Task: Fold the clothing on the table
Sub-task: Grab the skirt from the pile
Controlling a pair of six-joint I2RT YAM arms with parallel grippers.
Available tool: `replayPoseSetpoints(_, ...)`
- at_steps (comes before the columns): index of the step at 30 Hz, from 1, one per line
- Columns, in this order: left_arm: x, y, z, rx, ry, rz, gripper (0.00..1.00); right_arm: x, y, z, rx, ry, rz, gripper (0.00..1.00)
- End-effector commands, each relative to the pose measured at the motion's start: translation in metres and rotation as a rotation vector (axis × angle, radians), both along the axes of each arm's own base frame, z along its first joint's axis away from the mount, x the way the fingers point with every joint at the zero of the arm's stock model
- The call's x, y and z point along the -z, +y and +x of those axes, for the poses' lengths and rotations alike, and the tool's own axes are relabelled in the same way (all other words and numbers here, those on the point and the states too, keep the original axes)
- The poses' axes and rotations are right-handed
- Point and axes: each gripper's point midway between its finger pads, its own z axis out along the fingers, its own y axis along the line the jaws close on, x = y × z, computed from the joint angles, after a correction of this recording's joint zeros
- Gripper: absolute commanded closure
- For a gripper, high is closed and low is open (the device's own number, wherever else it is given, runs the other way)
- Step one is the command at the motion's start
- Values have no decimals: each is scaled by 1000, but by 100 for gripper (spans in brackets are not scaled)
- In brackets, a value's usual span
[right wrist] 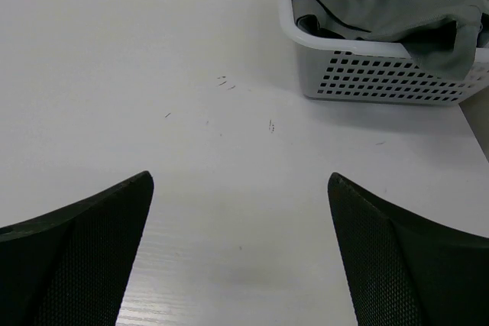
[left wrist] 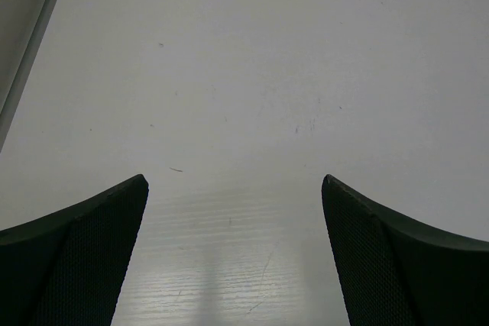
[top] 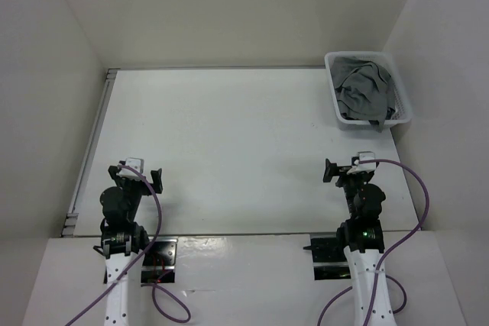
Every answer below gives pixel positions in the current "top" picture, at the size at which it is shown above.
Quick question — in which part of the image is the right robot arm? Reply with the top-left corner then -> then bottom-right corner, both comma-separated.
323,160 -> 396,325

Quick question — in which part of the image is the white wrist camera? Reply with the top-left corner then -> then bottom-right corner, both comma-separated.
117,157 -> 144,181
347,151 -> 377,175

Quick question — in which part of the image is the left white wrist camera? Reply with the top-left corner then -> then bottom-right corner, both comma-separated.
117,157 -> 144,181

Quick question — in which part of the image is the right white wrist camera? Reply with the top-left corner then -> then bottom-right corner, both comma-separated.
347,151 -> 377,175

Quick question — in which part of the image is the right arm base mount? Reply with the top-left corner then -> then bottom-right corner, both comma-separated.
303,234 -> 351,281

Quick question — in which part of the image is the grey pleated skirt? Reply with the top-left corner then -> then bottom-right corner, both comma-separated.
331,56 -> 396,131

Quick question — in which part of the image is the white plastic laundry basket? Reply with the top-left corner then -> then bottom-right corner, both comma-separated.
324,50 -> 413,130

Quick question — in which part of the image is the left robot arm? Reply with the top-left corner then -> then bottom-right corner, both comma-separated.
99,158 -> 163,325

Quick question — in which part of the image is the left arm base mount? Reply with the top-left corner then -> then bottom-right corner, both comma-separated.
141,237 -> 178,284

